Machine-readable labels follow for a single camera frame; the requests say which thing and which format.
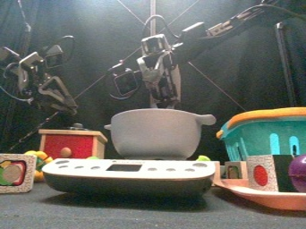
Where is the grey-blue toy pot bowl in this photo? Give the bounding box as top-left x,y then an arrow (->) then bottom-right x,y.
104,107 -> 218,161

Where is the dark knob on drawer box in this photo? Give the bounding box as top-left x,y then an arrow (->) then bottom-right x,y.
68,123 -> 92,131

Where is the red wooden drawer box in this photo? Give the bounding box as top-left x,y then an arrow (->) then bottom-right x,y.
39,128 -> 108,160

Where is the yellow toy fruit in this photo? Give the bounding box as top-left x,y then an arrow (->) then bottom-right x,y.
24,150 -> 55,182

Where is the teal basket with orange rim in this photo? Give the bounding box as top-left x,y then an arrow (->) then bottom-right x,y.
215,106 -> 306,165

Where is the speckled cube with fruit print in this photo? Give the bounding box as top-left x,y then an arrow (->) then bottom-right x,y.
0,153 -> 39,194

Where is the white kitchen scale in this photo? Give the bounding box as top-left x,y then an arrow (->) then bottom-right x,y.
40,157 -> 218,198

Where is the speckled cube with black side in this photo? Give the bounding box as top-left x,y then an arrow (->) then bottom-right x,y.
246,154 -> 297,192

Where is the purple toy eggplant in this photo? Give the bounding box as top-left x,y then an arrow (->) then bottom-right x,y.
289,154 -> 306,193

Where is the pink plastic tray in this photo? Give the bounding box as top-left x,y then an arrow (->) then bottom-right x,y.
212,160 -> 306,212

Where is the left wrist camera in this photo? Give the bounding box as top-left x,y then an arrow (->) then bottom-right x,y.
41,44 -> 65,69

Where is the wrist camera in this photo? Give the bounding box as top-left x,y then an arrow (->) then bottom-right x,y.
108,66 -> 142,101
41,44 -> 65,69

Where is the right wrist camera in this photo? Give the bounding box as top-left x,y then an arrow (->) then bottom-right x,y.
108,66 -> 142,101

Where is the black cable loop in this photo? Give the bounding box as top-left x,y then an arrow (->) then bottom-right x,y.
142,13 -> 182,41

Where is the thin vertical frame pole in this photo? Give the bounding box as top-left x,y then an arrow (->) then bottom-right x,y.
150,0 -> 158,37

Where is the dark vertical frame post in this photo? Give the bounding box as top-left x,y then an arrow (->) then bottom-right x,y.
274,21 -> 299,108

